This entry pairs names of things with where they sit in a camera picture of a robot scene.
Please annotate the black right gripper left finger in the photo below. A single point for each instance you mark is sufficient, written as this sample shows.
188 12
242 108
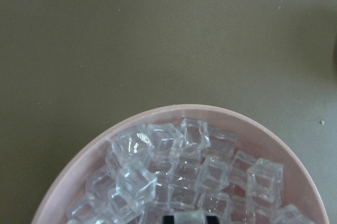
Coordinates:
168 219

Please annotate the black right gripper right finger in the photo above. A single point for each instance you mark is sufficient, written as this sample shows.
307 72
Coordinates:
212 220

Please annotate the clear ice cube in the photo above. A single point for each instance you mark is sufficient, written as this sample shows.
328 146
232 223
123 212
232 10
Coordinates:
189 217

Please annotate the pink bowl of ice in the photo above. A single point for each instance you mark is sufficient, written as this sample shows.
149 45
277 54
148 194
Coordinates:
254 139

